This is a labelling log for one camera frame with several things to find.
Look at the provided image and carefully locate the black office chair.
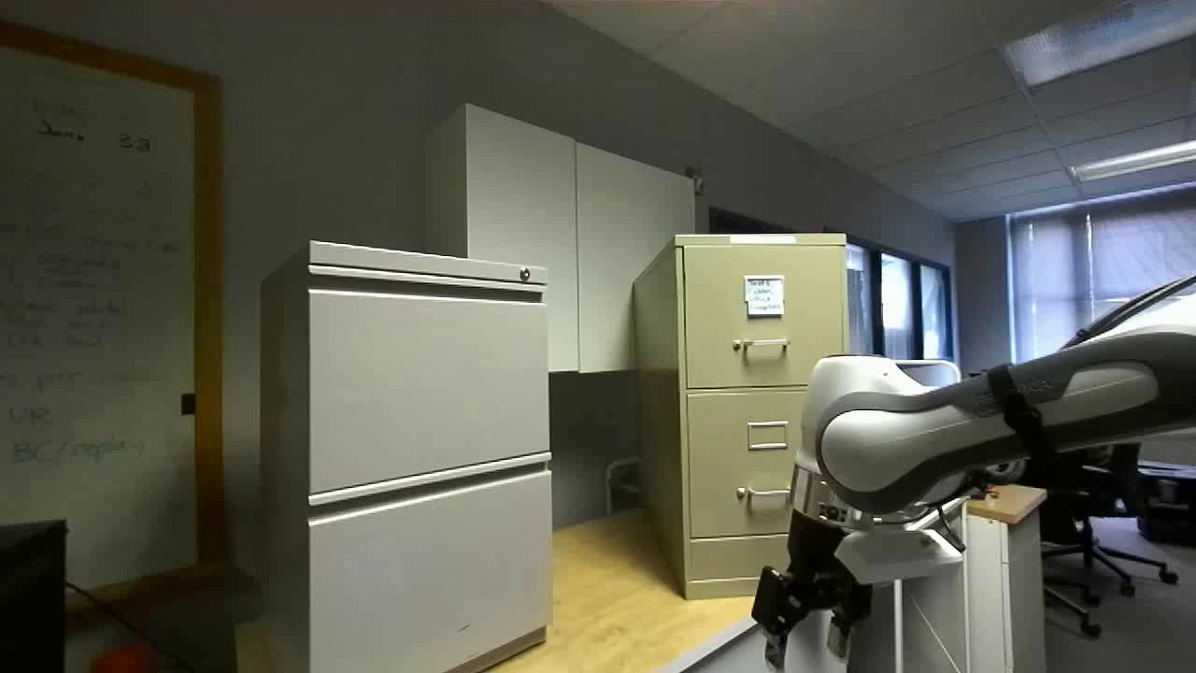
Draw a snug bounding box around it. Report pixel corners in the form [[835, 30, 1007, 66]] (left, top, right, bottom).
[[1039, 441, 1180, 642]]

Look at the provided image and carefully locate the ceiling light panel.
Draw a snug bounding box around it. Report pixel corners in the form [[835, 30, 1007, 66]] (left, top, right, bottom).
[[1007, 0, 1196, 86]]

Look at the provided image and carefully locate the black box at left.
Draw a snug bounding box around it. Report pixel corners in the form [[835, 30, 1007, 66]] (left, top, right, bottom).
[[0, 518, 66, 673]]

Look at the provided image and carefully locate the beige right filing cabinet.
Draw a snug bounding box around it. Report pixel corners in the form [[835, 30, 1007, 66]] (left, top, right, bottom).
[[632, 232, 847, 598]]

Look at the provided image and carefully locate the white label sticker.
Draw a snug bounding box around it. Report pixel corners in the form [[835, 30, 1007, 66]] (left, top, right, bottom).
[[744, 272, 784, 319]]

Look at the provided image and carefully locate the beige bottom cabinet drawer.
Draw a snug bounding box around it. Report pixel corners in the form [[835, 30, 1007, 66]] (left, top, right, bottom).
[[688, 390, 804, 537]]

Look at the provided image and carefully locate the grey desk partition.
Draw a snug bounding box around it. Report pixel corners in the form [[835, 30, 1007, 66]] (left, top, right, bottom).
[[962, 487, 1047, 673]]

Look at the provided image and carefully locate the white metal frame stand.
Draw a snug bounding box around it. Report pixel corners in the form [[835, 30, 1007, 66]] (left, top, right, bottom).
[[866, 500, 969, 673]]

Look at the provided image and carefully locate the grey left lateral cabinet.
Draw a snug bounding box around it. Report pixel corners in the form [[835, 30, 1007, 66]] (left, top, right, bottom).
[[263, 238, 554, 673]]

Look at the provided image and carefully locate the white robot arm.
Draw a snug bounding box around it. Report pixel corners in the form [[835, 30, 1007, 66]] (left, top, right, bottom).
[[751, 275, 1196, 673]]

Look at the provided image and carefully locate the white wall cupboard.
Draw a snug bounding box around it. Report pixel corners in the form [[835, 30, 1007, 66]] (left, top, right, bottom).
[[421, 105, 694, 373]]

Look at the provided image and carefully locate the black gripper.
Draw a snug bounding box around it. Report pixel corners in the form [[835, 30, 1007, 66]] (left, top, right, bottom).
[[751, 511, 872, 670]]

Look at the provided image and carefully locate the wood framed whiteboard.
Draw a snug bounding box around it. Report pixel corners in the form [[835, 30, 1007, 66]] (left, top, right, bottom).
[[0, 17, 227, 593]]

